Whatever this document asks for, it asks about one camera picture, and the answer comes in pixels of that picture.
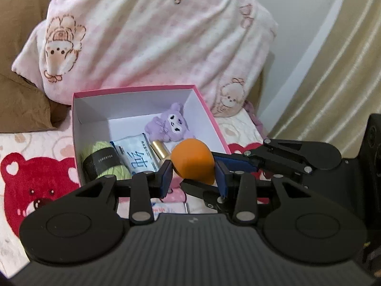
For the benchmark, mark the beige striped curtain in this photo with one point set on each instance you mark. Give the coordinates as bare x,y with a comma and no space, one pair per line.
342,80

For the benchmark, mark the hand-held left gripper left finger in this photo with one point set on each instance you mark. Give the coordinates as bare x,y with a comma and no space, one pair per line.
165,181

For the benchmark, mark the printed blanket with red bears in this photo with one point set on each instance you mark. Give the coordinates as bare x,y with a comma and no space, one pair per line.
29,169

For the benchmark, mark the brown cushion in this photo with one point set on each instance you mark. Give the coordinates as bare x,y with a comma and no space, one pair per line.
20,101

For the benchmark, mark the gold cap bottle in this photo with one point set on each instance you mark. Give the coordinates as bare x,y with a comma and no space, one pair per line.
159,150

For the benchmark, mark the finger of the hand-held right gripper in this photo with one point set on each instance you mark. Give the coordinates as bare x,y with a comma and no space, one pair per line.
193,188
241,165

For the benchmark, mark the purple cloth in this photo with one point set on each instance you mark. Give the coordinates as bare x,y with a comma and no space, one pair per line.
253,116

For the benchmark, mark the purple plush toy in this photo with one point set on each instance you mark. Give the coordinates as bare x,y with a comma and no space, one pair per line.
160,125

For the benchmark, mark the orange makeup sponge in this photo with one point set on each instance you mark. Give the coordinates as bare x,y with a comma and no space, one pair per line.
190,158

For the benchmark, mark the green yarn ball black label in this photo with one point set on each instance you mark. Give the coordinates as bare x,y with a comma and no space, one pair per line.
101,161

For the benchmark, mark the pink cardboard box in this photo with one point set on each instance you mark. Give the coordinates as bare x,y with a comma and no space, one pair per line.
125,107

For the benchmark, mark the small white printed packet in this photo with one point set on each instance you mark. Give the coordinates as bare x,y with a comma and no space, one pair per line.
169,207

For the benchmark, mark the white blue tissue packet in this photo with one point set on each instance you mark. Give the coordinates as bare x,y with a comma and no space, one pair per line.
135,155

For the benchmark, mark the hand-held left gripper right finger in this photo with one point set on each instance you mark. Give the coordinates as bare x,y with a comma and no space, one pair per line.
221,181

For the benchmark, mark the pink printed pillow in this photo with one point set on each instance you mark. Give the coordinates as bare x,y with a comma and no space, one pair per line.
148,35

